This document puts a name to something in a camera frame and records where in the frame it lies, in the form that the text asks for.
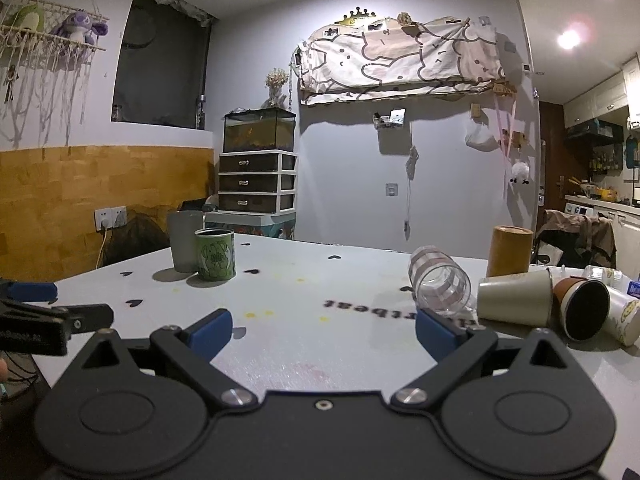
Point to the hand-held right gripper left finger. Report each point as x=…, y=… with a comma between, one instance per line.
x=212, y=332

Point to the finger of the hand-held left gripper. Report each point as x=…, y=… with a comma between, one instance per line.
x=31, y=291
x=90, y=317

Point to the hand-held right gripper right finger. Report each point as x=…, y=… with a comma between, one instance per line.
x=434, y=334

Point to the clear striped glass cup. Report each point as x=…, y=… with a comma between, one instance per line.
x=442, y=280

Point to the green printed cup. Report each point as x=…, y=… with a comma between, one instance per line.
x=216, y=257

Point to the beige paper cup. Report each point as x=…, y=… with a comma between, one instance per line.
x=515, y=297

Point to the grey cup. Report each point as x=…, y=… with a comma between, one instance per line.
x=184, y=242

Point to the brown cylinder cup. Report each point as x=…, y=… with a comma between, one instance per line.
x=509, y=252

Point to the brown cup with black inside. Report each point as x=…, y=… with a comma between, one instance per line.
x=585, y=310

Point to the white printed paper cup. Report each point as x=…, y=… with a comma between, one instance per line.
x=625, y=317

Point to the person's left hand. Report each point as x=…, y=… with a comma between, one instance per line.
x=2, y=370

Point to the teal stand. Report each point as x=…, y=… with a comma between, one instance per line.
x=250, y=222

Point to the white drawer cabinet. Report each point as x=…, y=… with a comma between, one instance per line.
x=255, y=182

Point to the chair with clothes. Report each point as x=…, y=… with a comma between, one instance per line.
x=575, y=237

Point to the clear plastic bottle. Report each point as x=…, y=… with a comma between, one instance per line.
x=602, y=275

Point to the white hanging plush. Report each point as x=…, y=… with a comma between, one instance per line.
x=519, y=172

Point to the white washing machine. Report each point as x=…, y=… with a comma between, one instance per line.
x=582, y=210

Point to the white plastic bag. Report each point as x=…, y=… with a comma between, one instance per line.
x=481, y=136

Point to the blue packet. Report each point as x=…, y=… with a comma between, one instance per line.
x=633, y=288

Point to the glass fish tank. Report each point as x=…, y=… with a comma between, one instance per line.
x=259, y=132

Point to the dark wooden door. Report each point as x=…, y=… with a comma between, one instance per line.
x=551, y=160

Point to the pink ribbon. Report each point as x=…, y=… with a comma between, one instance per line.
x=504, y=132

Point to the bottle on window sill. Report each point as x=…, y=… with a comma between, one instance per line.
x=201, y=112

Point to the white macrame hanging shelf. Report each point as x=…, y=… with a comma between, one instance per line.
x=45, y=42

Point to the vase of dried flowers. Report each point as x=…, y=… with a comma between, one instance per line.
x=276, y=87

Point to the dark window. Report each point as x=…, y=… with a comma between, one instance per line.
x=160, y=60

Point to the purple plush toy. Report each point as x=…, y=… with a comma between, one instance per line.
x=80, y=27

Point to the green plush toy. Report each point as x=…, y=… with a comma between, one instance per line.
x=27, y=17

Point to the printed cartoon cloth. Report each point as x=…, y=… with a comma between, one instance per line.
x=400, y=60

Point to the white kitchen cabinets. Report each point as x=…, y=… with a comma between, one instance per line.
x=600, y=95

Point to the ceiling light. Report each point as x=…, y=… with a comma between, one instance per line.
x=569, y=39

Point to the gold crown ornament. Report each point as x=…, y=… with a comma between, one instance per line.
x=356, y=17

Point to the white wall sockets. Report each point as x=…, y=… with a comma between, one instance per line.
x=111, y=217

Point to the wall hook plate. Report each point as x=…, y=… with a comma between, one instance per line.
x=391, y=189

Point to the small wall shelf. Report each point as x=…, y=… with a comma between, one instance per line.
x=389, y=119

